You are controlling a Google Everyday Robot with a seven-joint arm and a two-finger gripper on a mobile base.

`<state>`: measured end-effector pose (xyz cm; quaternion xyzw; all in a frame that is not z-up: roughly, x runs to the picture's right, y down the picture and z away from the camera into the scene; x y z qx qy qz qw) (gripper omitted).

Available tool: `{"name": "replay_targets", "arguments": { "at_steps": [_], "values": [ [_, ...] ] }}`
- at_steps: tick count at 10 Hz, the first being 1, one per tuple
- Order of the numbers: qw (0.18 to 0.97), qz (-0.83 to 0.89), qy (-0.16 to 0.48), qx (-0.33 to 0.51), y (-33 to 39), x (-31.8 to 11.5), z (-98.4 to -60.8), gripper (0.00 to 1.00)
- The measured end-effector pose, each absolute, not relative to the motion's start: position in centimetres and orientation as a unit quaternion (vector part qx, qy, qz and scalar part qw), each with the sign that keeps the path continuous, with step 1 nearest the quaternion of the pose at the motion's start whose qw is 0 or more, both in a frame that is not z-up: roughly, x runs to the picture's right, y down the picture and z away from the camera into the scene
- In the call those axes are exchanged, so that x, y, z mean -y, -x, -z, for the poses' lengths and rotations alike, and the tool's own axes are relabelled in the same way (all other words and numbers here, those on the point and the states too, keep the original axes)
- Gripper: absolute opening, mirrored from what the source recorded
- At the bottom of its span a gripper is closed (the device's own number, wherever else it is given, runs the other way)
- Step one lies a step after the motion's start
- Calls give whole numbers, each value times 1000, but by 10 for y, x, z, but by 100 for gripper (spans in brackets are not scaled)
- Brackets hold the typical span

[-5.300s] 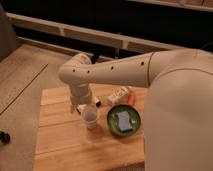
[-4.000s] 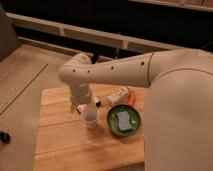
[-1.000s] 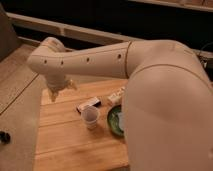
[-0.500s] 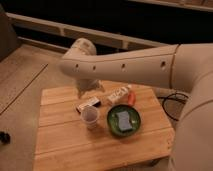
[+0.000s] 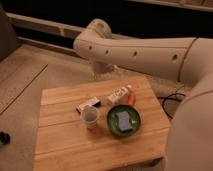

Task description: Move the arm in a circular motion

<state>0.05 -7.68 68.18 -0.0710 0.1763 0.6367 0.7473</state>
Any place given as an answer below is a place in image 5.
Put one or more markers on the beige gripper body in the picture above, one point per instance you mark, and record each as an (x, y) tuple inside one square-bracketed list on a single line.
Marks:
[(102, 68)]

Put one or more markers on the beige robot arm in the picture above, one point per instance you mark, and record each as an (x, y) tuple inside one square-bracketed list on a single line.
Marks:
[(188, 60)]

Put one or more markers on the white rectangular carton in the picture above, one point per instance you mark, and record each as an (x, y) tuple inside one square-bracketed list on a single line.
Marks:
[(119, 94)]

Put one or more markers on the small white and black box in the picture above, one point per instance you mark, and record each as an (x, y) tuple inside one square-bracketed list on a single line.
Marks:
[(91, 102)]

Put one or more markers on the orange carrot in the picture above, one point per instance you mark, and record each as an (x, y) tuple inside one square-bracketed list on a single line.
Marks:
[(131, 98)]

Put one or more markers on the clear plastic cup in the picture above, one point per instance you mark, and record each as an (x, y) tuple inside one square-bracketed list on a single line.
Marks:
[(90, 116)]

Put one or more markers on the green bowl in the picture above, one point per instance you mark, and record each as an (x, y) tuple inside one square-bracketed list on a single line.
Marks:
[(112, 120)]

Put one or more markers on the blue sponge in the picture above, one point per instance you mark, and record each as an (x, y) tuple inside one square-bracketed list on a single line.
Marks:
[(124, 121)]

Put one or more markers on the grey cabinet corner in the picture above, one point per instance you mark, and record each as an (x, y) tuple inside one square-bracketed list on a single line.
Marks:
[(9, 41)]

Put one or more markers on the black object on floor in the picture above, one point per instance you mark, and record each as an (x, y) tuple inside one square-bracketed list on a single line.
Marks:
[(4, 138)]

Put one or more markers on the white shelf rail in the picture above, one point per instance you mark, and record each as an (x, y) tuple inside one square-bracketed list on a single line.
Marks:
[(43, 26)]

